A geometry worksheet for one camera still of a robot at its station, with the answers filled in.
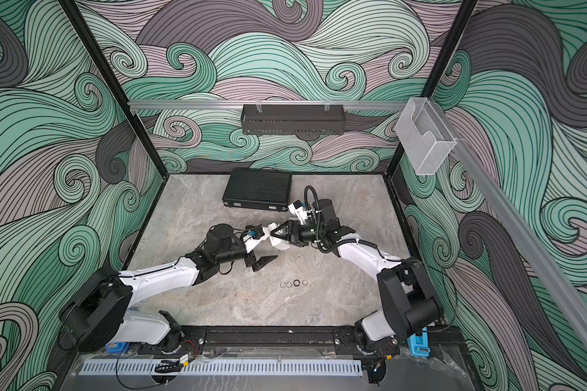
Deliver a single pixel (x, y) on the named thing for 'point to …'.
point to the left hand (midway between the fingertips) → (270, 240)
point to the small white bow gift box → (275, 242)
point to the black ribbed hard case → (258, 187)
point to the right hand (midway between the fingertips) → (274, 239)
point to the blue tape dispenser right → (419, 344)
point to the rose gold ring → (304, 282)
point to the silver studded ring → (284, 285)
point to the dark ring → (297, 279)
